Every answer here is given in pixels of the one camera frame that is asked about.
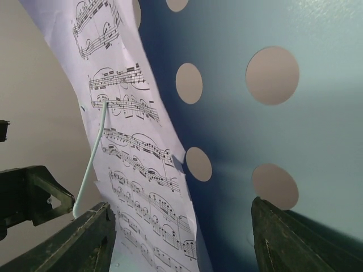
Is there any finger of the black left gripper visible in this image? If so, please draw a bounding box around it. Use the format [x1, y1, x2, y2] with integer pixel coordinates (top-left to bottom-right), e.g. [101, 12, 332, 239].
[26, 165, 75, 226]

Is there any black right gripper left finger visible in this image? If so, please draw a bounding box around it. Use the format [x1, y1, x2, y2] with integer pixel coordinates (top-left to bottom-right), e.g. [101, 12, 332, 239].
[1, 202, 116, 272]

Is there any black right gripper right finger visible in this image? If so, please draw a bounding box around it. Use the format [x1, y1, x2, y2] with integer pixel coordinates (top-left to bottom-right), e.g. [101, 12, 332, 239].
[251, 197, 362, 272]

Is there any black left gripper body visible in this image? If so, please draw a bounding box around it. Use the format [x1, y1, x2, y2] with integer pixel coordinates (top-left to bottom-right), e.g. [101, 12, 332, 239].
[0, 118, 35, 241]

